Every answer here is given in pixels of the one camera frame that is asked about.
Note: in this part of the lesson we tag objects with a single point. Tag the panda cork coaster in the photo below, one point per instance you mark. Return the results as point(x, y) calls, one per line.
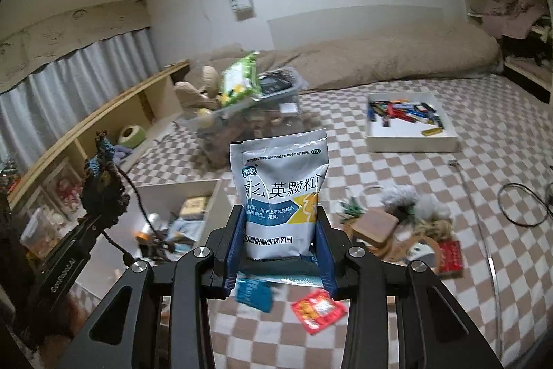
point(421, 254)

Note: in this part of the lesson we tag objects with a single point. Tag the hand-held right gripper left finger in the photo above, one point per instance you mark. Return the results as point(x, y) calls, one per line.
point(231, 261)

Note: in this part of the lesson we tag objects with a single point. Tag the green coconut plush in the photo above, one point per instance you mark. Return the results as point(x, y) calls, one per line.
point(131, 134)

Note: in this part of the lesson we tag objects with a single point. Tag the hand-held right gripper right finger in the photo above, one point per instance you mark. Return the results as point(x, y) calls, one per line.
point(326, 261)

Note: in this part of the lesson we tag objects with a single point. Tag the beige quilt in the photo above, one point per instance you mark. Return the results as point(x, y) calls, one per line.
point(389, 53)

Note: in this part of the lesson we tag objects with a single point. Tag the purple plush toy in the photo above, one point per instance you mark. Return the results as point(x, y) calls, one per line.
point(122, 153)

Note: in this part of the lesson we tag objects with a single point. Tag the small blue sachet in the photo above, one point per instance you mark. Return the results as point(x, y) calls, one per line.
point(252, 295)

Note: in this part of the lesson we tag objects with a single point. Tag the brown plush toy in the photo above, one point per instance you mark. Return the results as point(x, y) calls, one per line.
point(190, 92)

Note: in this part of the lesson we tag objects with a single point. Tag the pink clothes pile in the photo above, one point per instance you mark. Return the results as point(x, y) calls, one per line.
point(510, 14)

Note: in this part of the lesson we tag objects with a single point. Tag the wooden bedside shelf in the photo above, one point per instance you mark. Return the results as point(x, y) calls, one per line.
point(125, 96)

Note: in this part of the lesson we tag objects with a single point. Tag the beige printed valance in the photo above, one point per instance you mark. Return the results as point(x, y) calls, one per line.
point(65, 27)

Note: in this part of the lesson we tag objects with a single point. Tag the pile of colourful lighters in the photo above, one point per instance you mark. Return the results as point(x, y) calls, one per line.
point(401, 109)

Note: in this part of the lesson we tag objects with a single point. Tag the metal telescopic back scratcher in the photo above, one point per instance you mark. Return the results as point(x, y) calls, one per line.
point(468, 196)

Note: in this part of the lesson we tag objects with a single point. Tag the dark clothes pile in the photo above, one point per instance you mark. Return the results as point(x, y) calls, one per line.
point(525, 47)

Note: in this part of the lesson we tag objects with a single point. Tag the small yellow box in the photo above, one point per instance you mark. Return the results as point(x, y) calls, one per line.
point(193, 207)

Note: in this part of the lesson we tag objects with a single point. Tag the white shoe box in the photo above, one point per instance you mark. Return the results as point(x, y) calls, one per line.
point(216, 209)

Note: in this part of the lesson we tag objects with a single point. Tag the framed red white picture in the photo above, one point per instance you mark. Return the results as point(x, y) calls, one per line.
point(67, 191)

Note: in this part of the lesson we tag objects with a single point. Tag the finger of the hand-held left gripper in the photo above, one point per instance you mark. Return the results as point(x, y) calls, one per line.
point(93, 224)

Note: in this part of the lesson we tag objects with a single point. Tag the dark crochet piece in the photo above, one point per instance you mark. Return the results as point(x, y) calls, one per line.
point(101, 191)

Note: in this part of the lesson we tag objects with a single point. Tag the green wet wipes pack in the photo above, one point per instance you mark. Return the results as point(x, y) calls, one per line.
point(237, 79)

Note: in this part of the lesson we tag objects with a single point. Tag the black device box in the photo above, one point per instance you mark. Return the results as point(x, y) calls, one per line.
point(276, 83)

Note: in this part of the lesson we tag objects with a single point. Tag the grey curtain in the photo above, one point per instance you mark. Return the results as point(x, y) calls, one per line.
point(65, 83)

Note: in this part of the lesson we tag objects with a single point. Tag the square wooden box pink top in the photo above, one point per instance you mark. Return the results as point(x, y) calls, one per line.
point(376, 224)

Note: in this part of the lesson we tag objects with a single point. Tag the white cotton fluff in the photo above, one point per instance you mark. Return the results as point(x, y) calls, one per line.
point(432, 205)

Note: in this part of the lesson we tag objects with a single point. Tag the red booklet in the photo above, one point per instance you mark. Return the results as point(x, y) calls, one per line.
point(449, 256)

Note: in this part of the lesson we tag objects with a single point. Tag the clear plastic storage bin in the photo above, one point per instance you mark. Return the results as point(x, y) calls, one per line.
point(268, 122)

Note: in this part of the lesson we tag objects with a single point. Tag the white shallow tray box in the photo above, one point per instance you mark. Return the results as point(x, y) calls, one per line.
point(410, 144)

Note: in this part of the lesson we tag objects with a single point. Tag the red sachet packet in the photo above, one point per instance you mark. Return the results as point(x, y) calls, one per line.
point(317, 310)

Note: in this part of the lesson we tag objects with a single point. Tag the clear tape roll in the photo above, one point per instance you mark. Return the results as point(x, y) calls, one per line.
point(156, 222)

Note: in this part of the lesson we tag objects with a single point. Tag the grey lace scrunchie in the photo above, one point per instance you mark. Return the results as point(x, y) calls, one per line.
point(399, 196)

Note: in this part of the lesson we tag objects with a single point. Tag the white blue medicine sachet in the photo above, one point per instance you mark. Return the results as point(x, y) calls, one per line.
point(281, 196)

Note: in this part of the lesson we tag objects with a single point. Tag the green clothes peg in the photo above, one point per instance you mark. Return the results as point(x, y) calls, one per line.
point(351, 208)

